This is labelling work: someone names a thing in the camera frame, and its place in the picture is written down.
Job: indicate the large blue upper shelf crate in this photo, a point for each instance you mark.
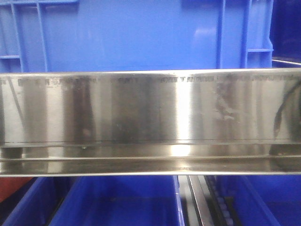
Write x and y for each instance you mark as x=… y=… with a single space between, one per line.
x=134 y=35

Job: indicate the metal roller track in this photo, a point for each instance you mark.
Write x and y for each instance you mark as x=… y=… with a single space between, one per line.
x=202 y=204

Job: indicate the blue bin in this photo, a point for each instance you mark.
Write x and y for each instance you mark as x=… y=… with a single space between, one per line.
x=121 y=201
x=36 y=203
x=263 y=200

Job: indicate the dark blue right crate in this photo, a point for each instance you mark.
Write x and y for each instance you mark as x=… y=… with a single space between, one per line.
x=285 y=31

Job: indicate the blue lower middle bin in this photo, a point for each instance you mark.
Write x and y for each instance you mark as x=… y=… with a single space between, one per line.
x=121 y=201

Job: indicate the blue lower left bin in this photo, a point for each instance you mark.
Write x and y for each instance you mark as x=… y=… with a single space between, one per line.
x=36 y=203

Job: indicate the stainless steel shelf rail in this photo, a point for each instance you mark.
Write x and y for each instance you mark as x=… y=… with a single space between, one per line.
x=201 y=122

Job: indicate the blue lower right bin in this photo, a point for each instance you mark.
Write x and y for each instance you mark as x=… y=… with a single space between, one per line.
x=263 y=200

